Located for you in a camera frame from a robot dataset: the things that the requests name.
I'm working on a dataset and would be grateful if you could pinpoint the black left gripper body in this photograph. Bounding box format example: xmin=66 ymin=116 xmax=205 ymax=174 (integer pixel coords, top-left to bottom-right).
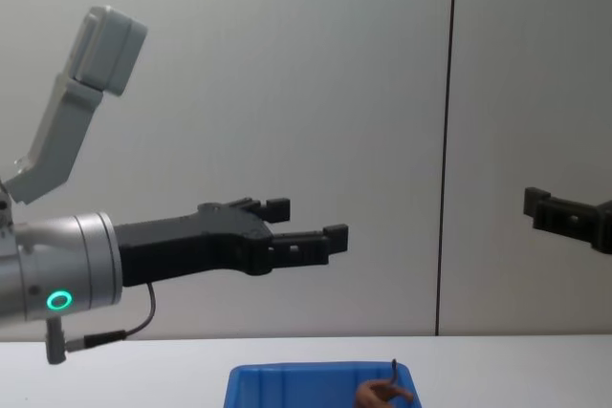
xmin=113 ymin=202 xmax=277 ymax=289

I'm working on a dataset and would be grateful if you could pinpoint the blue plastic bin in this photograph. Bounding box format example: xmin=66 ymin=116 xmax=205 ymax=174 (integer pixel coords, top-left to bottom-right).
xmin=223 ymin=360 xmax=425 ymax=408

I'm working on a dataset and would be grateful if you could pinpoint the brown curved object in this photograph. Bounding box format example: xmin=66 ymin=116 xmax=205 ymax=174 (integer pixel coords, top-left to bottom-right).
xmin=355 ymin=377 xmax=415 ymax=408

